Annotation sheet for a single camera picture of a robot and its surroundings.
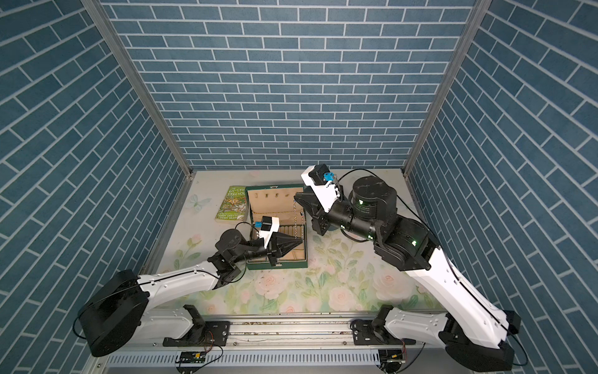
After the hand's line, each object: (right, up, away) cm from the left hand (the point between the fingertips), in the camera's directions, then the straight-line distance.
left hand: (304, 246), depth 67 cm
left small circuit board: (-36, -36, +5) cm, 51 cm away
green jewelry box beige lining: (-11, +12, +24) cm, 29 cm away
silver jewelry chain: (-5, +6, +27) cm, 28 cm away
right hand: (0, +15, -14) cm, 21 cm away
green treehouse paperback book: (-33, +10, +37) cm, 51 cm away
